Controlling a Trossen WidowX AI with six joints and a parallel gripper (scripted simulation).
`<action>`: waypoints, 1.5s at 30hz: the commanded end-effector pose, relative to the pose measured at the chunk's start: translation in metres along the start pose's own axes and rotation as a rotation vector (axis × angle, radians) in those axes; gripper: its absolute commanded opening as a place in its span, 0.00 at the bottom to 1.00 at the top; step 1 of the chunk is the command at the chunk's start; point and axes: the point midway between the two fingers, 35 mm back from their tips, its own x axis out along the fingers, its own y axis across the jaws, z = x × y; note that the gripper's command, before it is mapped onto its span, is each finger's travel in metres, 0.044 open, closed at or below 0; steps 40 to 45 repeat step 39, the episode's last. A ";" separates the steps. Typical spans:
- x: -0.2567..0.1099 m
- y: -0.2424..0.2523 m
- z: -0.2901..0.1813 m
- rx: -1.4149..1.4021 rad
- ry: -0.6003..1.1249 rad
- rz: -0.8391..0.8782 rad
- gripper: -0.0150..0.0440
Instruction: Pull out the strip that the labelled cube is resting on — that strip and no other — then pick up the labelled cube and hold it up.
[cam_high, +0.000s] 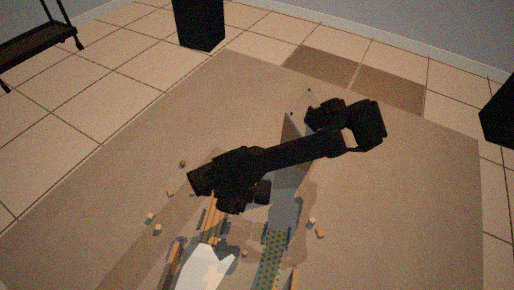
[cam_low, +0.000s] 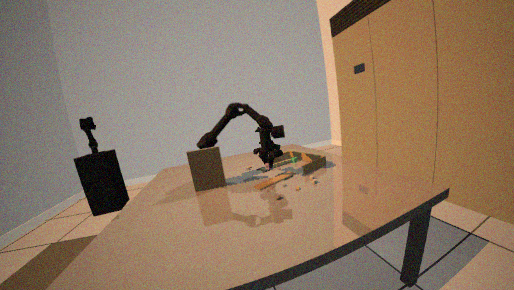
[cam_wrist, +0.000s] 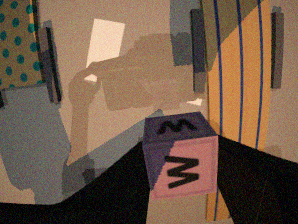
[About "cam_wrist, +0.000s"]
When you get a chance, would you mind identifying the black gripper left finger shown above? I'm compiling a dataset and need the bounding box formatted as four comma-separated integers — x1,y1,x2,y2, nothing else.
0,141,150,224

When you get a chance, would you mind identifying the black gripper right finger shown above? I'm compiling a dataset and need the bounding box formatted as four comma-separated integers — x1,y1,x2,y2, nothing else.
217,135,298,224

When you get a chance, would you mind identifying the pink and purple letter block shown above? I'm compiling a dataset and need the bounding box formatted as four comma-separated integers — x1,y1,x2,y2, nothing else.
142,112,220,201

